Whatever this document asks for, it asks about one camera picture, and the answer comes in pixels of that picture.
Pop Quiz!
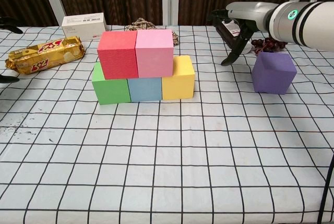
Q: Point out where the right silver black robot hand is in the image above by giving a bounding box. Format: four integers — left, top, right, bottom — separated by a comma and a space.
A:
208, 1, 280, 66

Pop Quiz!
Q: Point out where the white black checkered tablecloth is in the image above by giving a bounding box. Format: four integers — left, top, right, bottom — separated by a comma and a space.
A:
0, 24, 334, 224

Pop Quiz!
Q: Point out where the red foam cube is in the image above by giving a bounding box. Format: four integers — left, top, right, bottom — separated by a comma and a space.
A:
97, 30, 139, 80

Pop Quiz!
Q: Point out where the purple foam cube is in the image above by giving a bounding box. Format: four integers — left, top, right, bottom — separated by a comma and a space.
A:
252, 52, 298, 96

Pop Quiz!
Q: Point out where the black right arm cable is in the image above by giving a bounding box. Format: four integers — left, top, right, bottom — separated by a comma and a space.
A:
317, 150, 334, 224

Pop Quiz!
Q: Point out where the pink foam cube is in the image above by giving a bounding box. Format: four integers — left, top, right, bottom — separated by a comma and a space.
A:
134, 29, 175, 78

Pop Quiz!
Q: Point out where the coiled beige rope bundle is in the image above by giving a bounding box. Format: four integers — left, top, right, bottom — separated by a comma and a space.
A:
124, 17, 180, 46

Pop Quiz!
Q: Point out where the blue foam cube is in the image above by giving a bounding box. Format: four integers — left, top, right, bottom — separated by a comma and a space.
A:
127, 77, 162, 103

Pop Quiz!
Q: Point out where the dark red bead string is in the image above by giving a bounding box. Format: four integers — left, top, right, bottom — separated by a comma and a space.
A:
250, 37, 288, 53

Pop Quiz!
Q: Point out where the yellow foam cube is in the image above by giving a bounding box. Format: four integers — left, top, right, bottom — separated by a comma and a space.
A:
161, 54, 196, 101

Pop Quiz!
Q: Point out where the green foam cube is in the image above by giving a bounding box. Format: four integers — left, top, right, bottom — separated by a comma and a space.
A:
91, 62, 132, 105

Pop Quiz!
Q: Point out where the golden snack package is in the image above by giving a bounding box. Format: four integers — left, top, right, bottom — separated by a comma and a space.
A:
4, 36, 86, 75

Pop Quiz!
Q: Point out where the dark brown bottle white cap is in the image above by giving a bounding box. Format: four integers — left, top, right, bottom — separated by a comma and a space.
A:
216, 18, 253, 54

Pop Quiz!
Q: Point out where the white cardboard box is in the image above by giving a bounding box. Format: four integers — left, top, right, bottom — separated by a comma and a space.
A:
61, 12, 107, 42

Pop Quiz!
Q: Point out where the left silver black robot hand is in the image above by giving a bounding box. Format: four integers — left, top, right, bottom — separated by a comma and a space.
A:
0, 16, 23, 83

